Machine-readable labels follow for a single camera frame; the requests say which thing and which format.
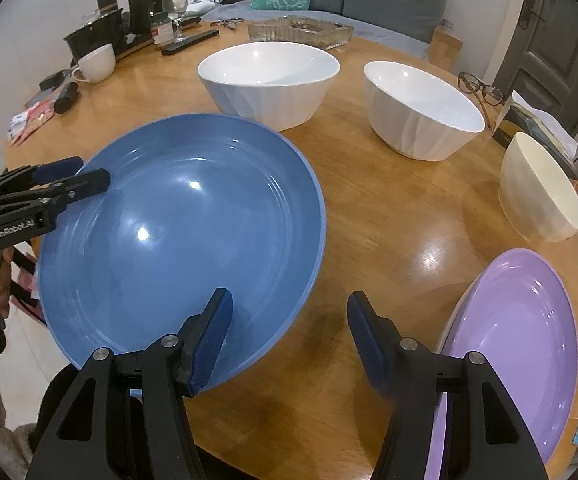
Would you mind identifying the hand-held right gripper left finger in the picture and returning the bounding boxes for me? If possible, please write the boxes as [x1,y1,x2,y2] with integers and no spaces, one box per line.
[26,287,234,480]

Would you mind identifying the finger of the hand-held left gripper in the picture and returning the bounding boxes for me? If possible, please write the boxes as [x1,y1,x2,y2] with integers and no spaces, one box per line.
[0,156,84,196]
[0,169,112,218]

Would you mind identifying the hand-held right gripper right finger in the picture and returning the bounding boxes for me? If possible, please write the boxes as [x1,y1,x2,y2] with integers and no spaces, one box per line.
[346,290,550,480]

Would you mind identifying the blue plate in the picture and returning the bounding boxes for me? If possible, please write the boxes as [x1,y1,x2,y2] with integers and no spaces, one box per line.
[36,114,327,395]

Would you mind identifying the wide white ribbed bowl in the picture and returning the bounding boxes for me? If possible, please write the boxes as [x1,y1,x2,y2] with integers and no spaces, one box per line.
[197,41,340,132]

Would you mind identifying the printed paper packets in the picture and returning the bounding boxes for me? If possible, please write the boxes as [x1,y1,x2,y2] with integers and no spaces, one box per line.
[6,100,60,147]

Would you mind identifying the black cylinder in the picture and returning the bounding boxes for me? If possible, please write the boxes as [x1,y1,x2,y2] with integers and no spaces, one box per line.
[54,82,78,114]

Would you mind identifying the small black box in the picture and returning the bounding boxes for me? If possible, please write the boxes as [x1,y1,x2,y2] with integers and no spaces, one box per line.
[39,72,70,92]

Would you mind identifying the white cup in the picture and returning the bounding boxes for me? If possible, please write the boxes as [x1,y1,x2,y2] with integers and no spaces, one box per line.
[70,43,117,83]

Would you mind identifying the black pot with glass lid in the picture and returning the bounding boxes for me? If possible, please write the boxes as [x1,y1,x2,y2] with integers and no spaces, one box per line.
[64,7,124,58]

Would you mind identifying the purple plate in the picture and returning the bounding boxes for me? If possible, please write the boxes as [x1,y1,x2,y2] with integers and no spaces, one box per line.
[426,248,578,480]

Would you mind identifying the glass jar red label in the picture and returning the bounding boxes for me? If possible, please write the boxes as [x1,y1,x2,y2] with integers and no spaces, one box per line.
[150,10,176,45]

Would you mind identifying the black remote control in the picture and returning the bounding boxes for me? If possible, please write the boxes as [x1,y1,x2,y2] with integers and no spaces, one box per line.
[161,29,220,57]

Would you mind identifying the wine glass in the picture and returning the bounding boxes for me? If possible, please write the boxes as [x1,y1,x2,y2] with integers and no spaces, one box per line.
[161,0,190,43]

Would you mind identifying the cream bowl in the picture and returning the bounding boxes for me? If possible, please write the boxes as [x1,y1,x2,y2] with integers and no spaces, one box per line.
[499,131,578,242]

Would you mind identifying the yellow black tissue box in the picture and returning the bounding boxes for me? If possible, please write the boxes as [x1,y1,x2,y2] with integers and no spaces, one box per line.
[491,90,578,181]

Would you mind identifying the glass tray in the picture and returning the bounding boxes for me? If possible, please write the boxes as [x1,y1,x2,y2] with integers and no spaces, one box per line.
[247,15,354,50]

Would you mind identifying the brown eyeglasses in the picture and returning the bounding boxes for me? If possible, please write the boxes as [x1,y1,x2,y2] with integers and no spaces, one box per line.
[458,71,507,131]

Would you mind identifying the grey sofa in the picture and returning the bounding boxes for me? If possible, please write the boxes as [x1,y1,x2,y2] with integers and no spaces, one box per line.
[189,0,448,58]

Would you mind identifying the dark panelled door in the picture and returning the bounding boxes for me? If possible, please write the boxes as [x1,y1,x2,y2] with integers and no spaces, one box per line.
[494,0,578,136]

